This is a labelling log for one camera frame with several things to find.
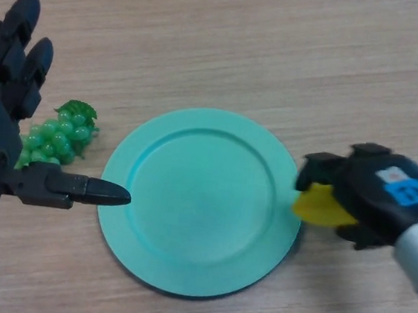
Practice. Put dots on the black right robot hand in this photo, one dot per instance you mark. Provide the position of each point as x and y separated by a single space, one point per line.
370 188

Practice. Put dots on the yellow starfruit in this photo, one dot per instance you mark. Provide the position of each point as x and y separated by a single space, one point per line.
315 209

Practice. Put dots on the green round plate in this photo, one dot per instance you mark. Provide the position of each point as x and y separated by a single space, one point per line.
203 208

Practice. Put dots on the green grape bunch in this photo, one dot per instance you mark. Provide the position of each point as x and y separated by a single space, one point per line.
57 137

